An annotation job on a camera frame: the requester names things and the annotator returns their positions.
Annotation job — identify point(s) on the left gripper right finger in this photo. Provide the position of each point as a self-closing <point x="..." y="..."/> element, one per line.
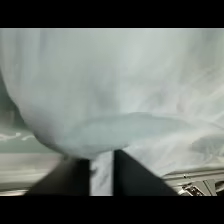
<point x="136" y="176"/>

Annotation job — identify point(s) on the light grey shirt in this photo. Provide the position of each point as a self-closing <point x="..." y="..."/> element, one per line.
<point x="100" y="83"/>

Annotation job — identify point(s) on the silver frame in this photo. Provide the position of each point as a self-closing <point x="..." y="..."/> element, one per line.
<point x="196" y="185"/>

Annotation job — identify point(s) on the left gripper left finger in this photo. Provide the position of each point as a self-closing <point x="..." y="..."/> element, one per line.
<point x="66" y="178"/>

